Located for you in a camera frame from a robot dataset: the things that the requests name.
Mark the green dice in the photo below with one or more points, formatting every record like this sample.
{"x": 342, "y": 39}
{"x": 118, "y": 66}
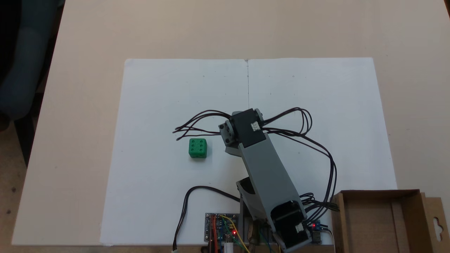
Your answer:
{"x": 197, "y": 147}

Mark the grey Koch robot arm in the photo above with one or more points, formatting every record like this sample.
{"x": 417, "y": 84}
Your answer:
{"x": 263, "y": 168}

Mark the circuit board with red LED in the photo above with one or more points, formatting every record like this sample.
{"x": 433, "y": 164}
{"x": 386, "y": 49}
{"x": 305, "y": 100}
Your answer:
{"x": 219, "y": 228}

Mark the white USB plug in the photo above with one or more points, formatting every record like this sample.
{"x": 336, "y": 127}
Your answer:
{"x": 228, "y": 247}

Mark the blue circuit board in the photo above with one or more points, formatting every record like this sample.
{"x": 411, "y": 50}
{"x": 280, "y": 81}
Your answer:
{"x": 316, "y": 232}

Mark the brown cardboard box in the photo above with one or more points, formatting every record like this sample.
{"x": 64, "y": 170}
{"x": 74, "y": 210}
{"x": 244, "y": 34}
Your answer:
{"x": 372, "y": 225}

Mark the dark blue chair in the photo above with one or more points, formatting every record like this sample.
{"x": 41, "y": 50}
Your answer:
{"x": 24, "y": 70}

